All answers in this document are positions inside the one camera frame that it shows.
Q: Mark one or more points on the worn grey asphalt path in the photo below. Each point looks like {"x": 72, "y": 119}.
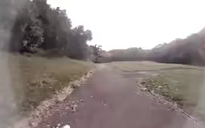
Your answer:
{"x": 114, "y": 100}

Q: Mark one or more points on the pale gravel strip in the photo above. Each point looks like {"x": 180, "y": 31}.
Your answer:
{"x": 58, "y": 98}

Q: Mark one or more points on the grass field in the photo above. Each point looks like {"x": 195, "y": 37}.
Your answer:
{"x": 46, "y": 73}

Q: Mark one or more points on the wood of dark trees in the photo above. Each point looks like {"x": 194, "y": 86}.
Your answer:
{"x": 46, "y": 30}

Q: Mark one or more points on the robot's own part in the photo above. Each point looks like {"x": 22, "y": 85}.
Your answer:
{"x": 66, "y": 126}

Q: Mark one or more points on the grass verge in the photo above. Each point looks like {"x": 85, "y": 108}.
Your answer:
{"x": 176, "y": 81}

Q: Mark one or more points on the row of trees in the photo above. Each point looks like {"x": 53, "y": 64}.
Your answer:
{"x": 183, "y": 50}

